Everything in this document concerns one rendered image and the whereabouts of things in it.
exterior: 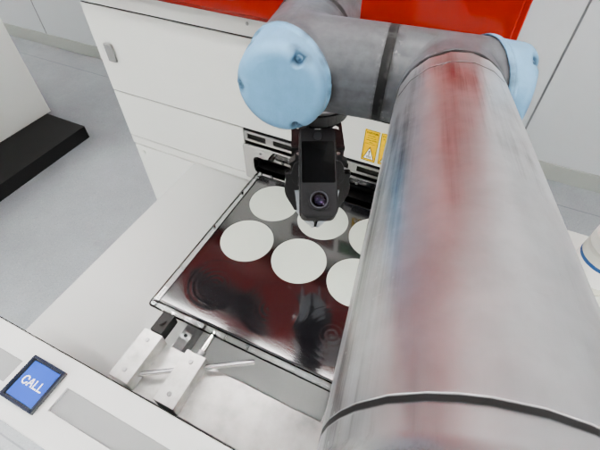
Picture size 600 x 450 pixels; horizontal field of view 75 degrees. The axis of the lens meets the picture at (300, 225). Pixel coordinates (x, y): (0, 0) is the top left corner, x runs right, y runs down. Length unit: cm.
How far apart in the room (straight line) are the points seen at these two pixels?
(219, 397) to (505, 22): 62
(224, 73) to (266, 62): 53
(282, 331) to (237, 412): 13
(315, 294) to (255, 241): 16
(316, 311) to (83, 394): 34
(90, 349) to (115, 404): 23
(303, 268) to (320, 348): 15
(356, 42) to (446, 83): 11
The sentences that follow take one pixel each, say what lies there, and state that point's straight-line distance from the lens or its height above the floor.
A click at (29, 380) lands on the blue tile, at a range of 64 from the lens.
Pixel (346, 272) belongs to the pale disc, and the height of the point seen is 90.
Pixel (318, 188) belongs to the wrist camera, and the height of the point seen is 115.
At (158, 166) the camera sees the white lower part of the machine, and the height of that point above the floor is 76.
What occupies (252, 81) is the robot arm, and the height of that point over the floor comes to 132.
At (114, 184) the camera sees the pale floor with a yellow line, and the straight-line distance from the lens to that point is 240.
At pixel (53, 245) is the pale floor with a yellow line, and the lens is 222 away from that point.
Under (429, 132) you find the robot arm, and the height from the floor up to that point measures 137.
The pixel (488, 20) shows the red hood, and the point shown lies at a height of 128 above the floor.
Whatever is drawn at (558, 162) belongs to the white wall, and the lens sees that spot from 254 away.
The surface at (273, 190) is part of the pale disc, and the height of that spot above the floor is 90.
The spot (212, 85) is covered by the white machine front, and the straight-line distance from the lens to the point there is 87.
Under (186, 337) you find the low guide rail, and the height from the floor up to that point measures 85.
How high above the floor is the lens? 147
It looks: 49 degrees down
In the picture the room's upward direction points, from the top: straight up
